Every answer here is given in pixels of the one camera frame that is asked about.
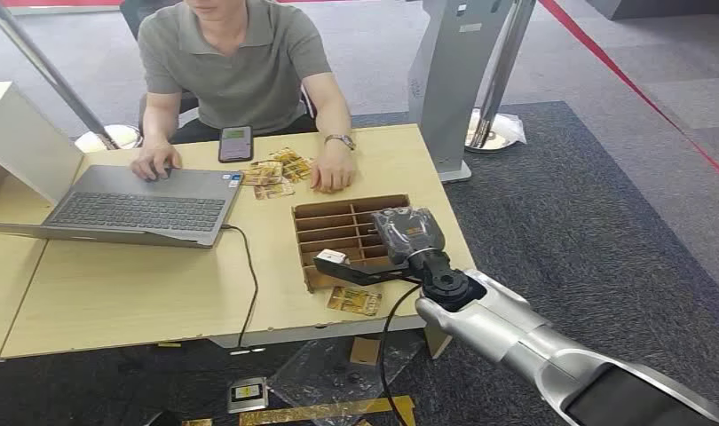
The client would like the small cardboard piece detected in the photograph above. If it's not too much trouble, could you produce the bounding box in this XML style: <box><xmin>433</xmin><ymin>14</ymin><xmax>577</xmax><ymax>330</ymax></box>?
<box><xmin>349</xmin><ymin>336</ymin><xmax>383</xmax><ymax>367</ymax></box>

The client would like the black smartphone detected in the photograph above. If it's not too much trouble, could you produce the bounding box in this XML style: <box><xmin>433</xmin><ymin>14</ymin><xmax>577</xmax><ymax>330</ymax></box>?
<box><xmin>217</xmin><ymin>125</ymin><xmax>254</xmax><ymax>164</ymax></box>

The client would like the grey power adapter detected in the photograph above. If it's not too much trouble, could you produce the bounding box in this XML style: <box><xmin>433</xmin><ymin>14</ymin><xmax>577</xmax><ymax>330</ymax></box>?
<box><xmin>226</xmin><ymin>376</ymin><xmax>270</xmax><ymax>415</ymax></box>

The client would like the person's left hand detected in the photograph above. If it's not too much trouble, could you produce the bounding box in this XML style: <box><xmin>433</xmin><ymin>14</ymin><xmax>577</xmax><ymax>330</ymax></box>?
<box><xmin>310</xmin><ymin>146</ymin><xmax>359</xmax><ymax>195</ymax></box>

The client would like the grey kiosk stand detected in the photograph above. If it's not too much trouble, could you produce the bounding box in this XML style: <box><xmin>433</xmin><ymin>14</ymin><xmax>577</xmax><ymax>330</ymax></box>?
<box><xmin>407</xmin><ymin>0</ymin><xmax>523</xmax><ymax>184</ymax></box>

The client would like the white open box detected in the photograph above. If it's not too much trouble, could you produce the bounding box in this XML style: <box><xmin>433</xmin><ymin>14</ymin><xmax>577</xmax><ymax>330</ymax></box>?
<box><xmin>0</xmin><ymin>81</ymin><xmax>85</xmax><ymax>217</ymax></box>

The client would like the person's right hand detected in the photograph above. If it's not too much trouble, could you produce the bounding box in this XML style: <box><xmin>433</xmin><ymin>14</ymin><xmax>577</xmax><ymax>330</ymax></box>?
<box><xmin>130</xmin><ymin>143</ymin><xmax>183</xmax><ymax>183</ymax></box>

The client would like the black camera bracket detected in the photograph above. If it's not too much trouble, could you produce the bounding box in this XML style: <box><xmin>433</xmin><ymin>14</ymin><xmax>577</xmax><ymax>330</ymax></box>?
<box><xmin>312</xmin><ymin>256</ymin><xmax>423</xmax><ymax>288</ymax></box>

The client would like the wooden divider box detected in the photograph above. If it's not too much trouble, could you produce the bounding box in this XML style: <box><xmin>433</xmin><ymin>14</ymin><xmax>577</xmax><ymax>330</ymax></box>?
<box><xmin>292</xmin><ymin>193</ymin><xmax>424</xmax><ymax>294</ymax></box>

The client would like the clear plastic sheet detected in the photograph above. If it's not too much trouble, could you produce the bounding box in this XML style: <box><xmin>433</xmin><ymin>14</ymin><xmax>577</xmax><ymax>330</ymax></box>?
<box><xmin>267</xmin><ymin>332</ymin><xmax>426</xmax><ymax>426</ymax></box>

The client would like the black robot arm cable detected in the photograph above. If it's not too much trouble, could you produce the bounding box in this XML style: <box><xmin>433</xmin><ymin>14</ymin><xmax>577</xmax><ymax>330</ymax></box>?
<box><xmin>378</xmin><ymin>281</ymin><xmax>424</xmax><ymax>426</ymax></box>

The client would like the chrome stanchion post plastic-wrapped base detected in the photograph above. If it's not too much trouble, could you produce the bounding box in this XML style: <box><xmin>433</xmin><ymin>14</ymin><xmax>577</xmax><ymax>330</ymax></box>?
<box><xmin>464</xmin><ymin>0</ymin><xmax>527</xmax><ymax>154</ymax></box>

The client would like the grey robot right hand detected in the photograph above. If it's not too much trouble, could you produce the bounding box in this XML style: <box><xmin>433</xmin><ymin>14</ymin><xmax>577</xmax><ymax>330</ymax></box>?
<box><xmin>371</xmin><ymin>206</ymin><xmax>447</xmax><ymax>266</ymax></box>

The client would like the black laptop cable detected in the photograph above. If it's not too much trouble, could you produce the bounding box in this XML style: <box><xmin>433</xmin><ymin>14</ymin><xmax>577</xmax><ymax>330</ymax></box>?
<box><xmin>221</xmin><ymin>224</ymin><xmax>260</xmax><ymax>352</ymax></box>

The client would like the person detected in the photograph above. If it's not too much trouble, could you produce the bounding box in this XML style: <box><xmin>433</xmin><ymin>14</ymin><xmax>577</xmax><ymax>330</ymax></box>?
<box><xmin>129</xmin><ymin>0</ymin><xmax>359</xmax><ymax>195</ymax></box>

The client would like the chrome stanchion post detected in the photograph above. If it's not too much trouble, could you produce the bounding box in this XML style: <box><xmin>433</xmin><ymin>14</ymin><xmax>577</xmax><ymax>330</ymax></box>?
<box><xmin>0</xmin><ymin>0</ymin><xmax>144</xmax><ymax>154</ymax></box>

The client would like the grey laptop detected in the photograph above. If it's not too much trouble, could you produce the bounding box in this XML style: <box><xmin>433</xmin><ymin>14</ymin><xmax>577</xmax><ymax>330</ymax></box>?
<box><xmin>0</xmin><ymin>165</ymin><xmax>245</xmax><ymax>250</ymax></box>

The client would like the silver wristwatch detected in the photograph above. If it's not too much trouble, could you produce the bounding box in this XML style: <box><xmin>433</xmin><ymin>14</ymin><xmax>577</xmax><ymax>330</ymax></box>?
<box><xmin>324</xmin><ymin>133</ymin><xmax>357</xmax><ymax>153</ymax></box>

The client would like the long yellow floor tape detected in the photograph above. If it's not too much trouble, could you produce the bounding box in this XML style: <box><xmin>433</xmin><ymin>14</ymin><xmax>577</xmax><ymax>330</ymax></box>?
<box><xmin>239</xmin><ymin>395</ymin><xmax>418</xmax><ymax>426</ymax></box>

